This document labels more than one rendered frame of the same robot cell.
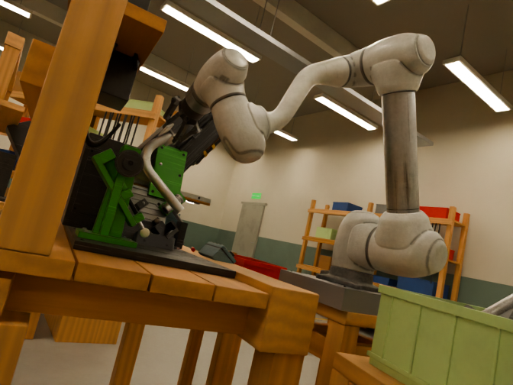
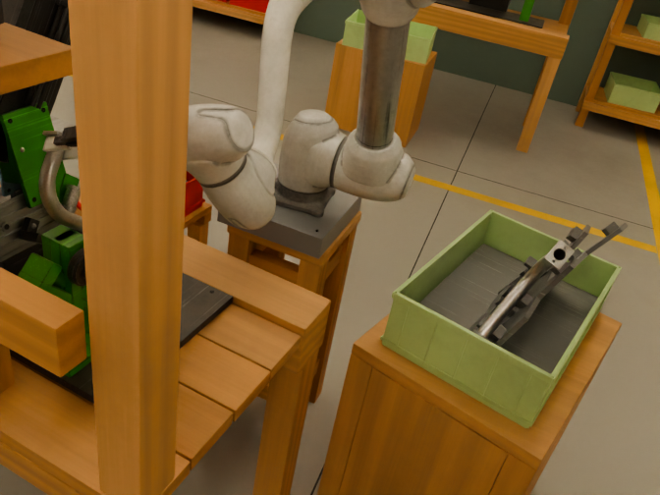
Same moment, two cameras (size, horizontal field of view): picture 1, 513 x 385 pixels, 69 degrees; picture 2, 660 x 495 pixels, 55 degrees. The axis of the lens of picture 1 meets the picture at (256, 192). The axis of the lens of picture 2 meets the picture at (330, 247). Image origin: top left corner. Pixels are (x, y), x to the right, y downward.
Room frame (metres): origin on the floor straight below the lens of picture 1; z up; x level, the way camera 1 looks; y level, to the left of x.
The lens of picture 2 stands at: (0.04, 0.65, 1.87)
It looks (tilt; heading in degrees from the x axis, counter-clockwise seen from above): 33 degrees down; 318
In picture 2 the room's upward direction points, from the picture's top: 11 degrees clockwise
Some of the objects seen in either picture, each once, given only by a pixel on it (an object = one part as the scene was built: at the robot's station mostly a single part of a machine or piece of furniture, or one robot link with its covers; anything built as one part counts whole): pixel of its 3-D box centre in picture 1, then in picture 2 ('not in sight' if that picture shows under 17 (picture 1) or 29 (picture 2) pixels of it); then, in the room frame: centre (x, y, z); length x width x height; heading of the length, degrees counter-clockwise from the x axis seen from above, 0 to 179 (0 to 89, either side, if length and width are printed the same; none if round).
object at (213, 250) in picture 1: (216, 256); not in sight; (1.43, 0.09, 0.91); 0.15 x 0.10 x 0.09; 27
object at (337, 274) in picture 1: (346, 276); (296, 187); (1.41, -0.39, 0.95); 0.22 x 0.18 x 0.06; 40
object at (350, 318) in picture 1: (343, 309); (297, 221); (1.39, -0.40, 0.83); 0.32 x 0.32 x 0.04; 31
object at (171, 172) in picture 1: (166, 173); (27, 150); (1.42, 0.35, 1.17); 0.13 x 0.12 x 0.20; 27
